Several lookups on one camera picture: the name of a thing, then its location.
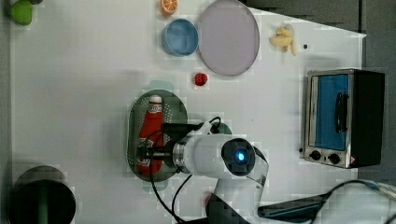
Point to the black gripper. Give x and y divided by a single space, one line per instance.
172 132

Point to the red ketchup bottle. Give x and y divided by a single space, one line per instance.
150 136

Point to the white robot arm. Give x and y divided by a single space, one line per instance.
239 167

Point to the green oval strainer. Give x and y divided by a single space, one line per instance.
174 111

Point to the red strawberry toy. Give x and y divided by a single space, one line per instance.
200 79

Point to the blue bowl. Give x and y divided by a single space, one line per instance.
180 38

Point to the round grey plate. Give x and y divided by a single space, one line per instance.
229 37

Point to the orange slice toy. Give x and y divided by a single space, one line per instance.
168 7

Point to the black cylinder container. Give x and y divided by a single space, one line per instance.
42 196

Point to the silver toaster oven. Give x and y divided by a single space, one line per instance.
344 117

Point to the green pear toy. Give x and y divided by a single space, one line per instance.
22 12

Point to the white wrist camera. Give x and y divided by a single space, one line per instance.
206 127

